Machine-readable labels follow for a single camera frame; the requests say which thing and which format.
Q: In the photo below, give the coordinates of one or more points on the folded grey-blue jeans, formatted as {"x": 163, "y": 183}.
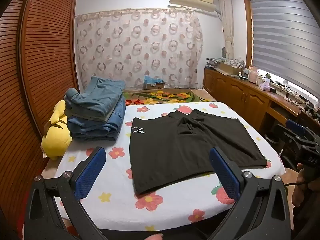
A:
{"x": 100, "y": 95}

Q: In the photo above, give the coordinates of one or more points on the grey striped window blind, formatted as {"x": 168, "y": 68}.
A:
{"x": 285, "y": 35}

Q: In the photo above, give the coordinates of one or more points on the wooden cabinet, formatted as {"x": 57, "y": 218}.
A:
{"x": 240, "y": 92}

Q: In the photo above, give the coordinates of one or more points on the cardboard box with blue cloth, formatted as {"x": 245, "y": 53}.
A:
{"x": 153, "y": 83}

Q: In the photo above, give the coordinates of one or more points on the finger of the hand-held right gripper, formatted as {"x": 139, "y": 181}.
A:
{"x": 303, "y": 142}
{"x": 291, "y": 125}

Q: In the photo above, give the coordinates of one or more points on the patterned cloth pile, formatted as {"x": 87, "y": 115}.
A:
{"x": 233, "y": 62}

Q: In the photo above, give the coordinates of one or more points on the orange floral bed cover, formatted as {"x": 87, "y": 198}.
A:
{"x": 162, "y": 95}

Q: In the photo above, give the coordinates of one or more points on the dark bin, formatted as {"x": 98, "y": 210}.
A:
{"x": 272, "y": 138}

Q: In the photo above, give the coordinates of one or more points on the black pants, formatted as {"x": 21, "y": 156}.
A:
{"x": 190, "y": 145}

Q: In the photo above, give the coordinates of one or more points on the open cardboard box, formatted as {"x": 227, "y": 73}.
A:
{"x": 228, "y": 68}

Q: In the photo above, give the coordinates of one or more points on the person's right hand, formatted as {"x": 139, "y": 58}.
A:
{"x": 298, "y": 195}

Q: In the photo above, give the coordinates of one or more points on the wooden louvered wardrobe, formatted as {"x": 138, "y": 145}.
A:
{"x": 45, "y": 67}

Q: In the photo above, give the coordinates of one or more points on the beige patterned drape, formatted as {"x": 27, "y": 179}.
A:
{"x": 227, "y": 25}

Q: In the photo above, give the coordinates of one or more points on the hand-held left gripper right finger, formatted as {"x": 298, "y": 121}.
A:
{"x": 225, "y": 173}

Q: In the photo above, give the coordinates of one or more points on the wooden window frame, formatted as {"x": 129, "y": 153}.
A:
{"x": 247, "y": 30}

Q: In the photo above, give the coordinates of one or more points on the grey oval object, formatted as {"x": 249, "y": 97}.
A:
{"x": 224, "y": 52}

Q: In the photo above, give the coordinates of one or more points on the white flower-print sheet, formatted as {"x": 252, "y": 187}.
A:
{"x": 117, "y": 180}

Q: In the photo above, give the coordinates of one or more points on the yellow plush toy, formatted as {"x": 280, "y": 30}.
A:
{"x": 56, "y": 137}

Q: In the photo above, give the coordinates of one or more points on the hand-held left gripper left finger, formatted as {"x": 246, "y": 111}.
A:
{"x": 91, "y": 173}

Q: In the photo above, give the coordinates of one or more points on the folded blue denim jeans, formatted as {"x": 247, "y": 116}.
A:
{"x": 100, "y": 130}

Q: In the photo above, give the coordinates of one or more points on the small lilac container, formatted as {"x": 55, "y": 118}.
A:
{"x": 265, "y": 83}

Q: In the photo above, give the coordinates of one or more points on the pink bottle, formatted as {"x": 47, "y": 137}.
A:
{"x": 253, "y": 75}

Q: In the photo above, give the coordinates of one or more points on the person's left hand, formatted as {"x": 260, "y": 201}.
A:
{"x": 150, "y": 237}

